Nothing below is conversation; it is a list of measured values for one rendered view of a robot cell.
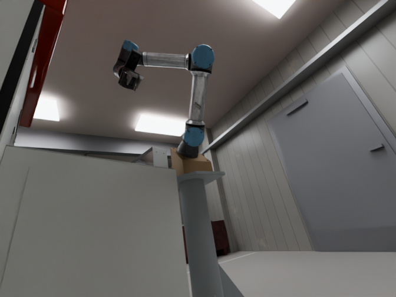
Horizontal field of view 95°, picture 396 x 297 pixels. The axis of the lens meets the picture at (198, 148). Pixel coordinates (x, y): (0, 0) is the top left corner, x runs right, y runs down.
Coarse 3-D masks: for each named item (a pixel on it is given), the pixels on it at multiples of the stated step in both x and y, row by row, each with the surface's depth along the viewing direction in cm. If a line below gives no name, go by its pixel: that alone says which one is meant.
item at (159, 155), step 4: (156, 148) 100; (160, 148) 102; (156, 152) 98; (160, 152) 101; (164, 152) 103; (156, 156) 97; (160, 156) 99; (164, 156) 102; (156, 160) 96; (160, 160) 98; (164, 160) 100; (156, 164) 95; (160, 164) 97; (164, 164) 99
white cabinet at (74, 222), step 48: (0, 192) 48; (48, 192) 55; (96, 192) 64; (144, 192) 77; (0, 240) 45; (48, 240) 50; (96, 240) 58; (144, 240) 69; (0, 288) 42; (48, 288) 47; (96, 288) 54; (144, 288) 62
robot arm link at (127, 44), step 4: (124, 40) 92; (128, 40) 92; (124, 44) 91; (128, 44) 91; (132, 44) 92; (124, 48) 92; (128, 48) 92; (132, 48) 92; (136, 48) 94; (120, 52) 93; (124, 52) 92; (128, 52) 92; (120, 56) 93; (124, 56) 92; (120, 60) 93; (124, 60) 93
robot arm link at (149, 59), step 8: (144, 56) 104; (152, 56) 105; (160, 56) 105; (168, 56) 105; (176, 56) 106; (184, 56) 106; (144, 64) 107; (152, 64) 107; (160, 64) 107; (168, 64) 107; (176, 64) 107; (184, 64) 107
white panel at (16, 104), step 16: (32, 16) 52; (32, 32) 51; (16, 48) 46; (32, 48) 52; (16, 64) 45; (16, 80) 43; (0, 96) 40; (16, 96) 45; (16, 112) 60; (16, 128) 86
